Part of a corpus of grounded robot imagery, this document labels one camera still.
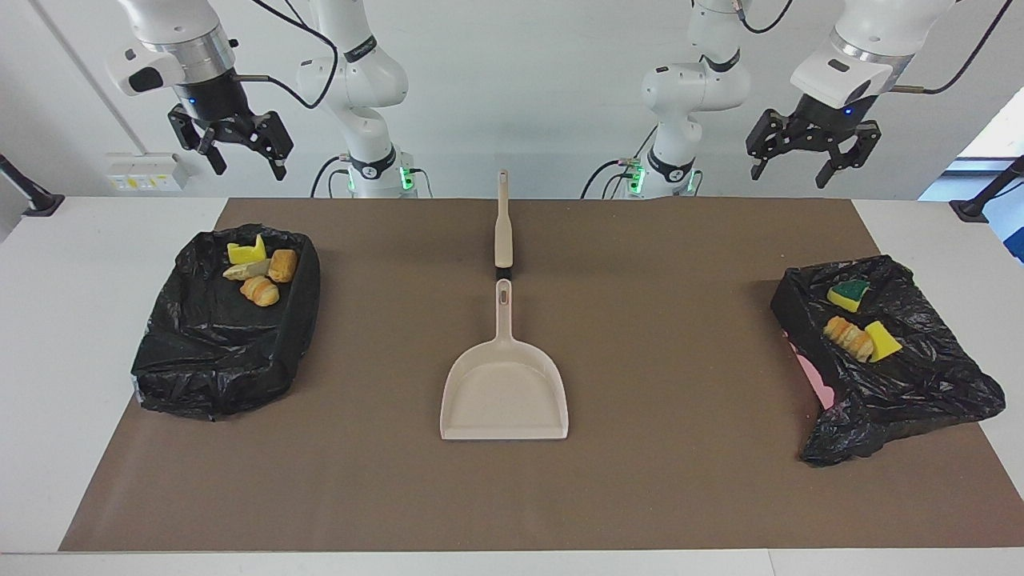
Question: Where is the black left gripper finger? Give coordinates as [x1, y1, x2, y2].
[746, 110, 795, 182]
[814, 120, 883, 190]

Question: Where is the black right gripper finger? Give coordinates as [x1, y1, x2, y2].
[167, 106, 228, 176]
[250, 111, 294, 182]

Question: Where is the green backed yellow sponge piece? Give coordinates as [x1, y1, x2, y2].
[826, 278, 871, 313]

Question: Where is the ridged beige orange sponge piece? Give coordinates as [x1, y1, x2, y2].
[239, 275, 282, 308]

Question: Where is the angular beige sponge piece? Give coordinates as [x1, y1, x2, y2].
[823, 315, 875, 363]

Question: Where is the bright yellow sponge piece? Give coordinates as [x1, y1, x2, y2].
[864, 320, 903, 363]

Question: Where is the beige hand brush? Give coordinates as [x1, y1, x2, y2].
[493, 170, 515, 280]

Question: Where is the beige plastic dustpan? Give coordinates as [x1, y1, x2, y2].
[439, 278, 570, 441]

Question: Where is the black bag lined bin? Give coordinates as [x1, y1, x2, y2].
[130, 224, 322, 421]

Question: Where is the pink bin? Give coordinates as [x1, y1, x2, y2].
[788, 340, 837, 410]

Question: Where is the black trash bag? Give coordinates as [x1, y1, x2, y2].
[770, 254, 1007, 469]

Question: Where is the black stand clamp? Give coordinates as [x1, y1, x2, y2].
[950, 154, 1024, 224]
[0, 152, 65, 218]

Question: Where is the brown table mat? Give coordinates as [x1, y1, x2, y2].
[58, 198, 1024, 553]

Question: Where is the black right base cable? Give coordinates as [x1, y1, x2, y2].
[310, 156, 353, 198]

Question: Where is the black base cable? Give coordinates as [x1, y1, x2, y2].
[310, 156, 353, 198]
[582, 128, 649, 198]

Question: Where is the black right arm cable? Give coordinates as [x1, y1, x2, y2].
[238, 0, 341, 111]

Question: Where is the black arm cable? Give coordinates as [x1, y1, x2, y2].
[238, 0, 341, 111]
[738, 0, 1015, 96]

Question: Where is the white wall socket box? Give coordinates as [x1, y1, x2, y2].
[104, 152, 193, 193]

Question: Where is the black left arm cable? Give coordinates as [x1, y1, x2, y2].
[738, 0, 1015, 96]

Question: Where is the white wall conduit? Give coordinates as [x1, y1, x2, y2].
[30, 0, 149, 157]

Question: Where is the black left base cable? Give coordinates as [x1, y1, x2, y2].
[582, 128, 649, 198]

